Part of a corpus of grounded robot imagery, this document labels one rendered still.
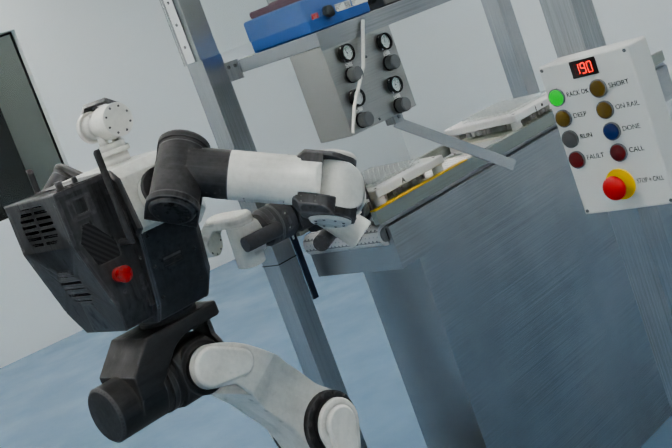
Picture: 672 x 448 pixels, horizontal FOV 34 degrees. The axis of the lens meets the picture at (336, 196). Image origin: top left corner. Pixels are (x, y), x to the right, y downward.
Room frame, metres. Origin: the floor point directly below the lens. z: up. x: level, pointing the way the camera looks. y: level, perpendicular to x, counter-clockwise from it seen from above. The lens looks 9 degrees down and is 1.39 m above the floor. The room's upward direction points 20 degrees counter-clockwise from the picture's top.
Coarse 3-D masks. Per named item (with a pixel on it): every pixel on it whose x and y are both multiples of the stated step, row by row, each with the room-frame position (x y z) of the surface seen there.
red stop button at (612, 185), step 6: (606, 180) 1.70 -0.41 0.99; (612, 180) 1.69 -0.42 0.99; (618, 180) 1.69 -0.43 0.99; (606, 186) 1.70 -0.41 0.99; (612, 186) 1.69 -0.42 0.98; (618, 186) 1.69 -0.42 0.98; (624, 186) 1.69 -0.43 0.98; (606, 192) 1.71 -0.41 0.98; (612, 192) 1.70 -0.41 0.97; (618, 192) 1.69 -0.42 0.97; (624, 192) 1.69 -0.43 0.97; (612, 198) 1.70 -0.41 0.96; (618, 198) 1.70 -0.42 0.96
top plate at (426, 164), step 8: (424, 160) 2.55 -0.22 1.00; (432, 160) 2.52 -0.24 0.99; (440, 160) 2.54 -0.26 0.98; (408, 168) 2.51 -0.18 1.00; (416, 168) 2.48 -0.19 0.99; (424, 168) 2.50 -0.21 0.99; (432, 168) 2.52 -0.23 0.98; (392, 176) 2.48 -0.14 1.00; (400, 176) 2.44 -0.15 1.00; (408, 176) 2.46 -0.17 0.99; (416, 176) 2.47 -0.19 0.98; (384, 184) 2.41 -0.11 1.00; (392, 184) 2.42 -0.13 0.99; (400, 184) 2.43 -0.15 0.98; (368, 192) 2.40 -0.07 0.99; (376, 192) 2.38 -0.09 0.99; (384, 192) 2.40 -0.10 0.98
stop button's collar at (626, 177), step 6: (618, 168) 1.71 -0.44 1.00; (612, 174) 1.72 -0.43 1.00; (618, 174) 1.71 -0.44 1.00; (624, 174) 1.70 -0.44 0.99; (630, 174) 1.70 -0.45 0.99; (624, 180) 1.71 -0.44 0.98; (630, 180) 1.70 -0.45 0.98; (642, 180) 1.69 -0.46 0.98; (654, 180) 1.67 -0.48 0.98; (630, 186) 1.70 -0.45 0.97; (630, 192) 1.70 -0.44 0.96; (624, 198) 1.71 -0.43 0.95
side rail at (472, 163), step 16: (656, 64) 3.18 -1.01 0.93; (528, 128) 2.74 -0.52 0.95; (544, 128) 2.78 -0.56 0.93; (496, 144) 2.64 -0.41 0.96; (512, 144) 2.68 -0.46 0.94; (480, 160) 2.59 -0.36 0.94; (448, 176) 2.51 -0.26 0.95; (416, 192) 2.43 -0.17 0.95; (432, 192) 2.46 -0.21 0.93; (384, 208) 2.36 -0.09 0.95; (400, 208) 2.39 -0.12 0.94
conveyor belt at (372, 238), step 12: (540, 132) 2.79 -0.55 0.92; (456, 156) 2.89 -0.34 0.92; (468, 156) 2.82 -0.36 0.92; (444, 168) 2.77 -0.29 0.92; (480, 168) 2.61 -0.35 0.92; (420, 204) 2.45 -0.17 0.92; (396, 216) 2.40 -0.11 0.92; (372, 228) 2.37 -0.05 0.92; (312, 240) 2.52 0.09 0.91; (336, 240) 2.45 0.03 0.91; (372, 240) 2.36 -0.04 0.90; (312, 252) 2.53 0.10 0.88; (324, 252) 2.50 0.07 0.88
